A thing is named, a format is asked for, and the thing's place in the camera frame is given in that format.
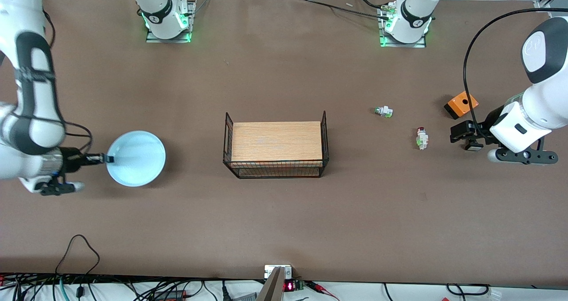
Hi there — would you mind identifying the light blue plate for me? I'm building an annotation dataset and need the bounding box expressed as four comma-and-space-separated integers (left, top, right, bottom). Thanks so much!
106, 131, 166, 187

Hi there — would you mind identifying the red clip lead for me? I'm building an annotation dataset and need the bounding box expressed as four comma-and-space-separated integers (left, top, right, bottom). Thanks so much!
306, 281, 340, 301

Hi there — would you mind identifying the grey camera post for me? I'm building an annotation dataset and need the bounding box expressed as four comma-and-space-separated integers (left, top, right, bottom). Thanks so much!
256, 267, 285, 301

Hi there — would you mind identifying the orange button enclosure box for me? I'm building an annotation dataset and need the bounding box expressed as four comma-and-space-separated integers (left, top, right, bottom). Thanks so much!
444, 91, 480, 120

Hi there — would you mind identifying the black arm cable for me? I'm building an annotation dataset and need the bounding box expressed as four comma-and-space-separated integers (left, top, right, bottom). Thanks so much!
42, 8, 94, 159
464, 8, 568, 137

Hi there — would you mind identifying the black power adapter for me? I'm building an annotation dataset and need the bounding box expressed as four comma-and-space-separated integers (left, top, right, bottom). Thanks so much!
153, 290, 187, 301

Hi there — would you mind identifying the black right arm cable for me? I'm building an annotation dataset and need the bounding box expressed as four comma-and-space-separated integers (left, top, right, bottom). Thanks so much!
42, 8, 94, 159

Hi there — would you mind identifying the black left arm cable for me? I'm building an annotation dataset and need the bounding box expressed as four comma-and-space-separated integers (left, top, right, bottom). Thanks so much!
464, 8, 568, 137

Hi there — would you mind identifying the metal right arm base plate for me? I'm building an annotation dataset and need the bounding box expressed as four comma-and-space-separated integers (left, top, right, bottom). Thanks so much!
146, 0, 197, 43

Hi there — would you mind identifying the black looped cable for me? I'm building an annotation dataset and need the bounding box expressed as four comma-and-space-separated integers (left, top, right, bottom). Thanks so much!
55, 234, 100, 276

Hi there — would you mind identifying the black cable to base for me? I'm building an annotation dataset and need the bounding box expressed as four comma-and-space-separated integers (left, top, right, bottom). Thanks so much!
306, 0, 391, 20

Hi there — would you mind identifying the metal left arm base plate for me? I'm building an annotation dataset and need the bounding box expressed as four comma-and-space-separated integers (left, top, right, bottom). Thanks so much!
378, 1, 427, 48

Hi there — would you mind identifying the black coiled cable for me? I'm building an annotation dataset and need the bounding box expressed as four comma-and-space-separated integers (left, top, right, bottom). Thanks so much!
446, 283, 491, 296

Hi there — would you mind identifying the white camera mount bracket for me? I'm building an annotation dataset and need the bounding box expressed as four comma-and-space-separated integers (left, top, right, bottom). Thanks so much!
264, 265, 292, 279

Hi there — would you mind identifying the black wire rack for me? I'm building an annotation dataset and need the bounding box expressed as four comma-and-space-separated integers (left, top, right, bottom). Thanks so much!
223, 111, 330, 179

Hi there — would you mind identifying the wooden shelf board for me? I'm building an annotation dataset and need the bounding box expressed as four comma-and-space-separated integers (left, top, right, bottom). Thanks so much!
231, 122, 323, 162

